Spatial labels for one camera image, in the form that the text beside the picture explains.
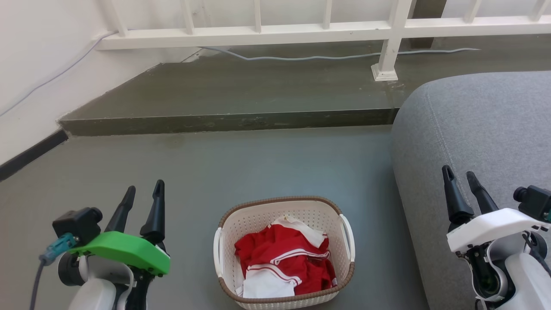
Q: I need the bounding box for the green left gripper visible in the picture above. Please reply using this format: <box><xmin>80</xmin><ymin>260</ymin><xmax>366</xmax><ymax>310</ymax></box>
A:
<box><xmin>69</xmin><ymin>180</ymin><xmax>171</xmax><ymax>276</ymax></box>

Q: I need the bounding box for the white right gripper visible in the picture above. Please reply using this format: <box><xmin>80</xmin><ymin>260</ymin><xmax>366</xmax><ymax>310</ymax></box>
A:
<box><xmin>442</xmin><ymin>165</ymin><xmax>551</xmax><ymax>253</ymax></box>

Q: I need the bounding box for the cream perforated plastic laundry basket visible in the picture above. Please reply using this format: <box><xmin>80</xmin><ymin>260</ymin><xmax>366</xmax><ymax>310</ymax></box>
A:
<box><xmin>213</xmin><ymin>196</ymin><xmax>356</xmax><ymax>310</ymax></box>

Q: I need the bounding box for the grey fabric sofa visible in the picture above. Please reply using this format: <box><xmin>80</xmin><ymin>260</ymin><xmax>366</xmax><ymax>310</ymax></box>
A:
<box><xmin>391</xmin><ymin>71</ymin><xmax>551</xmax><ymax>310</ymax></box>

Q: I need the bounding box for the black baseboard strip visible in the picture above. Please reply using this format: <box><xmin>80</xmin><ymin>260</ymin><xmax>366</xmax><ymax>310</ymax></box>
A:
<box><xmin>0</xmin><ymin>129</ymin><xmax>69</xmax><ymax>182</ymax></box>

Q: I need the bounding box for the red and white garment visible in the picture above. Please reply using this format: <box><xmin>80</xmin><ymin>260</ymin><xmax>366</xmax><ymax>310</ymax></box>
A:
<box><xmin>234</xmin><ymin>216</ymin><xmax>337</xmax><ymax>298</ymax></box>

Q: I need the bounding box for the white railing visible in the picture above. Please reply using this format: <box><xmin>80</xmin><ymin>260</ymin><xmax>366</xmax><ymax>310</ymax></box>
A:
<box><xmin>96</xmin><ymin>0</ymin><xmax>551</xmax><ymax>82</ymax></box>

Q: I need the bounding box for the grey cable with teal plug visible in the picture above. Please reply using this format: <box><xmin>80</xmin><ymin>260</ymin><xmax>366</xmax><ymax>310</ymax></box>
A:
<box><xmin>29</xmin><ymin>233</ymin><xmax>79</xmax><ymax>310</ymax></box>

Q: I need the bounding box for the dark brown post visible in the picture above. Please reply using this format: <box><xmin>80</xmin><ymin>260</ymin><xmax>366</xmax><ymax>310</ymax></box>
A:
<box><xmin>408</xmin><ymin>0</ymin><xmax>446</xmax><ymax>49</ymax></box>

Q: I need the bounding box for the thin grey cable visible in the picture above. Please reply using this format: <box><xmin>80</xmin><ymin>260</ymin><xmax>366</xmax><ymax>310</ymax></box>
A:
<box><xmin>0</xmin><ymin>30</ymin><xmax>481</xmax><ymax>118</ymax></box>

